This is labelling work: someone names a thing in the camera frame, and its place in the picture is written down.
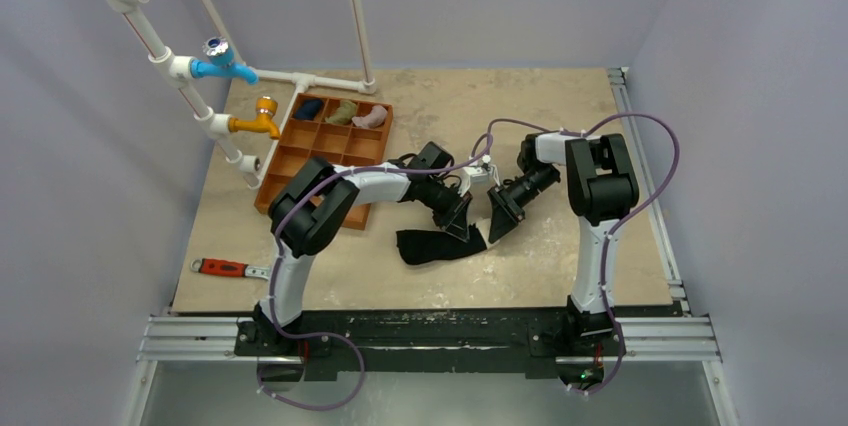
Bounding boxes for white pvc pipe frame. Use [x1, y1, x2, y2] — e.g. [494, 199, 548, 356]
[104, 0, 377, 189]

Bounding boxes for rolled olive green underwear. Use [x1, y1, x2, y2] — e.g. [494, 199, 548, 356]
[324, 99, 358, 126]

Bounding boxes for rolled pink underwear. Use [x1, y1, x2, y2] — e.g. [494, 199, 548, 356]
[351, 105, 388, 129]

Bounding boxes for orange compartment tray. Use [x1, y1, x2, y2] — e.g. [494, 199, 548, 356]
[254, 93, 393, 213]

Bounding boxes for blue plastic faucet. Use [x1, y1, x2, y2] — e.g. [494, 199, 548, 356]
[189, 36, 259, 85]

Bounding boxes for black underwear white waistband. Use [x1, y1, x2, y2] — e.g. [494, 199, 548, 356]
[396, 224, 493, 267]

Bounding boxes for aluminium frame rails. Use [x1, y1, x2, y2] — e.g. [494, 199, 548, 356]
[122, 67, 740, 426]

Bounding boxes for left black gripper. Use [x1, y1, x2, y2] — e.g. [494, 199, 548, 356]
[419, 178, 472, 242]

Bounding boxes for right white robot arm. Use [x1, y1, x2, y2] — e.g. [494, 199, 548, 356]
[487, 133, 640, 353]

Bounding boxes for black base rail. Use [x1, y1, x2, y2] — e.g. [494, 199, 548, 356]
[234, 307, 622, 387]

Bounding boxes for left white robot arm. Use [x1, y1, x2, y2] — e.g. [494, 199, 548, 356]
[255, 142, 486, 355]

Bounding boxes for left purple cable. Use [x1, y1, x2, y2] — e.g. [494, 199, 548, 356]
[256, 133, 496, 411]

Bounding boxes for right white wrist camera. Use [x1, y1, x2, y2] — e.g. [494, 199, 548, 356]
[478, 154, 502, 186]

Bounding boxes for red handled adjustable wrench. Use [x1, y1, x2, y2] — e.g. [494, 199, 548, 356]
[190, 258, 271, 281]

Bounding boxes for orange plastic faucet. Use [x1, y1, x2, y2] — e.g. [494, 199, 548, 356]
[228, 96, 280, 140]

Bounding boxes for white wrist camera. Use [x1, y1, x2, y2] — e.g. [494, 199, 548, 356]
[458, 166, 490, 196]
[478, 154, 502, 186]

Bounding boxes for rolled navy blue underwear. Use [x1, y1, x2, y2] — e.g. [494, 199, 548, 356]
[292, 98, 324, 121]

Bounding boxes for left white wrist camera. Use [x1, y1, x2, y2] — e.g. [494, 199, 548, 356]
[458, 166, 490, 196]

